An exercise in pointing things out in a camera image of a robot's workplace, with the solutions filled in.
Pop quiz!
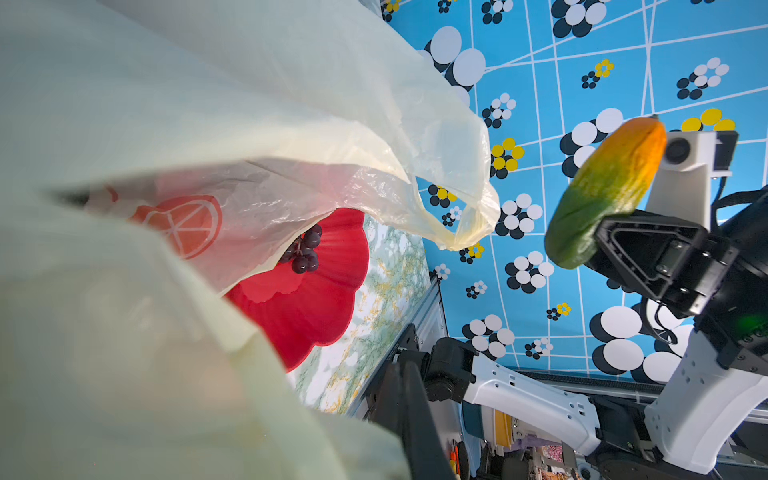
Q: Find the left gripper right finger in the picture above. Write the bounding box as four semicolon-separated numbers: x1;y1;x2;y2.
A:
403;362;455;480

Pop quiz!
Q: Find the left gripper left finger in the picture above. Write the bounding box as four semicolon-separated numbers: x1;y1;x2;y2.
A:
368;362;414;475

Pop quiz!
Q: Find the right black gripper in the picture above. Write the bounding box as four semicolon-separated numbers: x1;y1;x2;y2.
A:
586;203;767;336

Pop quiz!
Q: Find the green fruit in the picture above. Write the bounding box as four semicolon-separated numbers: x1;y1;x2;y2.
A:
545;117;667;270

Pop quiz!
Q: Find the purple grape bunch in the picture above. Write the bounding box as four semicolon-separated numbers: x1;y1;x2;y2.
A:
278;224;323;274

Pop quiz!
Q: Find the translucent cream plastic bag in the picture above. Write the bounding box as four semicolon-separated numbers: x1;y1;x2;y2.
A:
1;1;499;479

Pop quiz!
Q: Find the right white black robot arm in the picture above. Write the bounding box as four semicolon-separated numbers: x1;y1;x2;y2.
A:
367;189;767;479

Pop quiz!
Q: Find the red flower-shaped plate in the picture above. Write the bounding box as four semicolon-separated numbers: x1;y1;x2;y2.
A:
226;209;369;371

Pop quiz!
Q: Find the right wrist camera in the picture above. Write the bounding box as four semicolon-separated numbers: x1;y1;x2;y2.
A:
646;131;739;229

